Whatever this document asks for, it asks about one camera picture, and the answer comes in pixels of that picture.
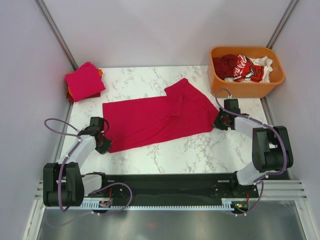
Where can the left aluminium frame post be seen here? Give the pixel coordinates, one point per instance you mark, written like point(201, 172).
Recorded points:
point(56, 32)

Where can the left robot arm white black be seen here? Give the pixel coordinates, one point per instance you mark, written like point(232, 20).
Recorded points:
point(63, 186)

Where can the folded orange t shirt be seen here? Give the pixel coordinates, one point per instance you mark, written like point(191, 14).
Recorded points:
point(100, 72)

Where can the folded pink t shirt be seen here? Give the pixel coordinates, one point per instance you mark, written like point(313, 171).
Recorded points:
point(85, 77)

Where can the orange plastic basket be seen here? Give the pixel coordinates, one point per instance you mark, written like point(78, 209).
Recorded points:
point(247, 89)

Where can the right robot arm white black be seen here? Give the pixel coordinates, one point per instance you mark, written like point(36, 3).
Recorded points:
point(271, 148)

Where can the grey slotted cable duct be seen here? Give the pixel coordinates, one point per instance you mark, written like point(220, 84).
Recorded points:
point(101, 204)

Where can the aluminium frame post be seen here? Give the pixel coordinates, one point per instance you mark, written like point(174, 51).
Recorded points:
point(282, 23)
point(56, 32)

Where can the dark red crumpled t shirt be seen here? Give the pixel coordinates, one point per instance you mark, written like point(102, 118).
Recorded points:
point(224, 66)

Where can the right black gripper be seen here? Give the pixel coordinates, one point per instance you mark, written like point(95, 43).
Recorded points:
point(216, 123)

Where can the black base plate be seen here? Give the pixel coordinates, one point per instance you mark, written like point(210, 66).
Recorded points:
point(173, 189)

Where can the folded dark red t shirt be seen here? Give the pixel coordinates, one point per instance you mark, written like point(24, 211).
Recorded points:
point(80, 94)

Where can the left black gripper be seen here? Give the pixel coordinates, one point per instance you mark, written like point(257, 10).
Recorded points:
point(104, 150)

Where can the right aluminium frame post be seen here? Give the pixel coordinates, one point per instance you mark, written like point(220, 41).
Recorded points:
point(282, 23)

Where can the red white printed t shirt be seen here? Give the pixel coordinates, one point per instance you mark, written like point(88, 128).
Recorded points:
point(251, 70)

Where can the aluminium rail profile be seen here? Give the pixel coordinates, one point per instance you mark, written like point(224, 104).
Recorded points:
point(270, 190)

